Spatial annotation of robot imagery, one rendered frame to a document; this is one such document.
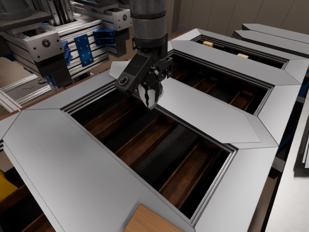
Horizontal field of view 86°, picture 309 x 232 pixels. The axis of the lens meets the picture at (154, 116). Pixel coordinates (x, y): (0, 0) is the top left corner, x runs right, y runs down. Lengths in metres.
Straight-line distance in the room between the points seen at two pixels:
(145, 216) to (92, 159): 0.22
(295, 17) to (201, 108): 3.11
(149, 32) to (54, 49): 0.61
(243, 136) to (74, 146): 0.52
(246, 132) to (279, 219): 0.25
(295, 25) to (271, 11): 0.41
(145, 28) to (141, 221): 0.38
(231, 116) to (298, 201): 0.31
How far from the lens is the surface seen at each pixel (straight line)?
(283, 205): 0.66
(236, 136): 0.60
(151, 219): 0.38
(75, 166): 0.51
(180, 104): 0.64
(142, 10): 0.37
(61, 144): 0.57
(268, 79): 0.96
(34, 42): 0.88
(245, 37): 1.41
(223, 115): 0.65
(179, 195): 0.62
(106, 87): 0.76
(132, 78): 0.38
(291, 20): 3.64
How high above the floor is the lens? 1.26
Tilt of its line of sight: 45 degrees down
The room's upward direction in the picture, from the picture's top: 2 degrees clockwise
